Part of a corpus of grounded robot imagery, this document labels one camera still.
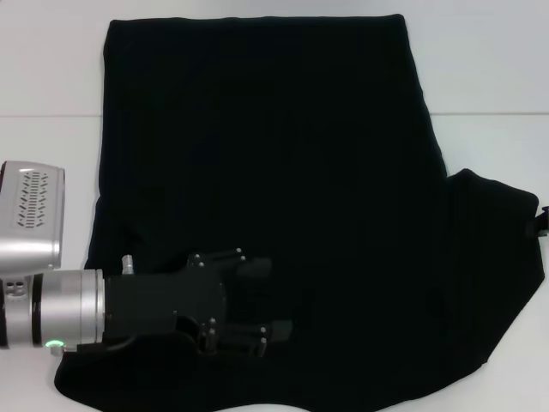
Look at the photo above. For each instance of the black shirt with FREE print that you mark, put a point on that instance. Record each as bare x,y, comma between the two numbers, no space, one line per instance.
274,150

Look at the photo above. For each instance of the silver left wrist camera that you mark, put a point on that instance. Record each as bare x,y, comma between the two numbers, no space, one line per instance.
32,214

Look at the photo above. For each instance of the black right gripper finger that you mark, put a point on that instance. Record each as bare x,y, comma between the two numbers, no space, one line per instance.
539,223

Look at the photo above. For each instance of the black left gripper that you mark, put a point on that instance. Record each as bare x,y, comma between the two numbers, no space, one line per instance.
163,300

